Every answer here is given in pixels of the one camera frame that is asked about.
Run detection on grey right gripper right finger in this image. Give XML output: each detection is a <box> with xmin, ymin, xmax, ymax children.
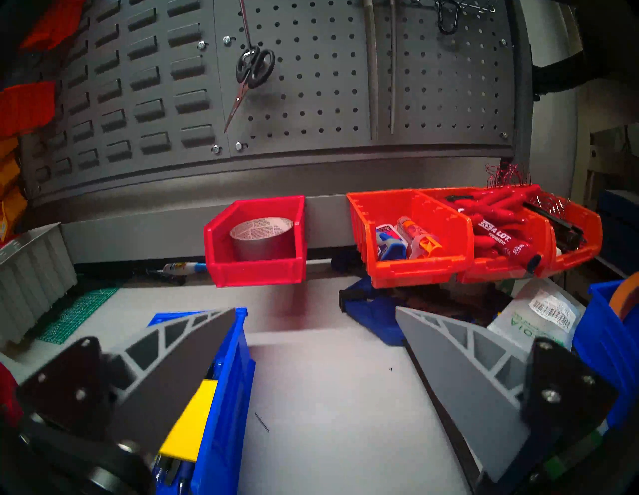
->
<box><xmin>396</xmin><ymin>307</ymin><xmax>618</xmax><ymax>495</ymax></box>

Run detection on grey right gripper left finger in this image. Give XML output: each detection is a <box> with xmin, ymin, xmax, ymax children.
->
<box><xmin>17</xmin><ymin>308</ymin><xmax>236</xmax><ymax>495</ymax></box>

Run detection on blue bin with yellow pad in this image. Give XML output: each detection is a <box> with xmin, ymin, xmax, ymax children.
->
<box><xmin>150</xmin><ymin>307</ymin><xmax>256</xmax><ymax>495</ymax></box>

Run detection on red bin with tape roll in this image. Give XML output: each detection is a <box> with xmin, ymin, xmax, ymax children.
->
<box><xmin>203</xmin><ymin>195</ymin><xmax>308</xmax><ymax>289</ymax></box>

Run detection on blue black clamp tool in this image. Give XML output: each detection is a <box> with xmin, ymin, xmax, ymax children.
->
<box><xmin>338</xmin><ymin>277</ymin><xmax>417</xmax><ymax>346</ymax></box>

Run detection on black hand tool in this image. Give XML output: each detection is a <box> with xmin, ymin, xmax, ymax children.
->
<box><xmin>522</xmin><ymin>200</ymin><xmax>585</xmax><ymax>245</ymax></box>

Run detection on yellow pad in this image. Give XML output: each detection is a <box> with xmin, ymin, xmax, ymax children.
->
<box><xmin>159</xmin><ymin>379</ymin><xmax>219</xmax><ymax>464</ymax></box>

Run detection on white pouch green print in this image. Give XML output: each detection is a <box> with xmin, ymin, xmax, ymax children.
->
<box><xmin>487</xmin><ymin>277</ymin><xmax>587</xmax><ymax>352</ymax></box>

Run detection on green cutting mat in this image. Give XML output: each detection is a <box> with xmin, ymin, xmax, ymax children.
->
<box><xmin>37</xmin><ymin>287</ymin><xmax>120</xmax><ymax>345</ymax></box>

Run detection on white blue glue pen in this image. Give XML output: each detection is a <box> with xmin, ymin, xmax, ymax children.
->
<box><xmin>162</xmin><ymin>261</ymin><xmax>207</xmax><ymax>276</ymax></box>

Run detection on orange-red bin with red markers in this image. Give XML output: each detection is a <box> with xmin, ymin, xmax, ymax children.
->
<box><xmin>419</xmin><ymin>186</ymin><xmax>557</xmax><ymax>285</ymax></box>

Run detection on blue bin with orange tape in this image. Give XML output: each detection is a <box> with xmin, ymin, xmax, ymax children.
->
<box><xmin>572</xmin><ymin>279</ymin><xmax>639</xmax><ymax>430</ymax></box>

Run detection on orange-red bin with glue sticks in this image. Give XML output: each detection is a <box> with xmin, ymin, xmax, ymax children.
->
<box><xmin>346</xmin><ymin>189</ymin><xmax>475</xmax><ymax>290</ymax></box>

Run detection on red permanent marker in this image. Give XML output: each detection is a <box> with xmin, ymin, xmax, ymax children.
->
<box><xmin>469</xmin><ymin>215</ymin><xmax>544</xmax><ymax>275</ymax></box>

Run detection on large beige plastic bin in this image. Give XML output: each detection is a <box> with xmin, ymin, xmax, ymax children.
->
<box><xmin>0</xmin><ymin>222</ymin><xmax>78</xmax><ymax>347</ymax></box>

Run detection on blue white glue bottle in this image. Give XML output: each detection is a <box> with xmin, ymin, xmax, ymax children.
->
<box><xmin>374</xmin><ymin>224</ymin><xmax>409</xmax><ymax>261</ymax></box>

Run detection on orange tape roll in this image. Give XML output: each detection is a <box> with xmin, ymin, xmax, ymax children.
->
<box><xmin>609</xmin><ymin>272</ymin><xmax>639</xmax><ymax>322</ymax></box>

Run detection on orange-red bin with black tools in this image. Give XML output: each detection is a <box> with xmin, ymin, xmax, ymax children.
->
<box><xmin>519</xmin><ymin>192</ymin><xmax>604</xmax><ymax>279</ymax></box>

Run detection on dark blue storage crate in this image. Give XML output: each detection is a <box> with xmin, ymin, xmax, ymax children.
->
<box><xmin>597</xmin><ymin>190</ymin><xmax>639</xmax><ymax>275</ymax></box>

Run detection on yellow bin labelled M4-0.7 HEX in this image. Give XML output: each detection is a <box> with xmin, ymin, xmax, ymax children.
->
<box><xmin>0</xmin><ymin>187</ymin><xmax>28</xmax><ymax>243</ymax></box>

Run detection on yellow bin labelled M3-6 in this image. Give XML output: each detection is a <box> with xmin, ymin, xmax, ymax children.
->
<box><xmin>0</xmin><ymin>159</ymin><xmax>23</xmax><ymax>198</ymax></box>

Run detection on orange-red plastic bin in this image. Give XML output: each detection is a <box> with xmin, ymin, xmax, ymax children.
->
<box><xmin>0</xmin><ymin>81</ymin><xmax>56</xmax><ymax>139</ymax></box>
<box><xmin>19</xmin><ymin>0</ymin><xmax>88</xmax><ymax>53</ymax></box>

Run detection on grey pegboard panel with tools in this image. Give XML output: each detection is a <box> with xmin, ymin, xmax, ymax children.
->
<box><xmin>212</xmin><ymin>0</ymin><xmax>517</xmax><ymax>153</ymax></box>

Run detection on black carabiner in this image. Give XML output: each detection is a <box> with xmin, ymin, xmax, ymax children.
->
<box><xmin>436</xmin><ymin>0</ymin><xmax>460</xmax><ymax>35</ymax></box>

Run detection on black monitor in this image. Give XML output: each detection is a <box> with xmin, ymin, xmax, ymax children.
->
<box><xmin>529</xmin><ymin>0</ymin><xmax>639</xmax><ymax>95</ymax></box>

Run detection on grey bench back rail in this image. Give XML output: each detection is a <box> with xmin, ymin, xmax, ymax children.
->
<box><xmin>30</xmin><ymin>157</ymin><xmax>520</xmax><ymax>265</ymax></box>

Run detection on silver duct tape roll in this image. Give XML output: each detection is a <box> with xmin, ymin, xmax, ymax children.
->
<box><xmin>230</xmin><ymin>216</ymin><xmax>295</xmax><ymax>261</ymax></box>

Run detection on red wire bundle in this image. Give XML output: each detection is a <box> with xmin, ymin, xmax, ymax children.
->
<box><xmin>484</xmin><ymin>162</ymin><xmax>532</xmax><ymax>189</ymax></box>

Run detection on pale wooden side frame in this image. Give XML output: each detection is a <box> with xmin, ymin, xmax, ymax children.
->
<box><xmin>587</xmin><ymin>125</ymin><xmax>639</xmax><ymax>195</ymax></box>

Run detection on grey louvered wall panel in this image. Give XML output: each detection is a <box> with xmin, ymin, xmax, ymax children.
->
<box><xmin>17</xmin><ymin>0</ymin><xmax>233</xmax><ymax>203</ymax></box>

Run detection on black handled scissors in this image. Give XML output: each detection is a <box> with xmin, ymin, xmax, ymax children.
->
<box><xmin>223</xmin><ymin>46</ymin><xmax>276</xmax><ymax>134</ymax></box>

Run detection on metal wire hook rack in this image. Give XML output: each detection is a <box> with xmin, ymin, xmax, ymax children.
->
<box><xmin>409</xmin><ymin>0</ymin><xmax>497</xmax><ymax>13</ymax></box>

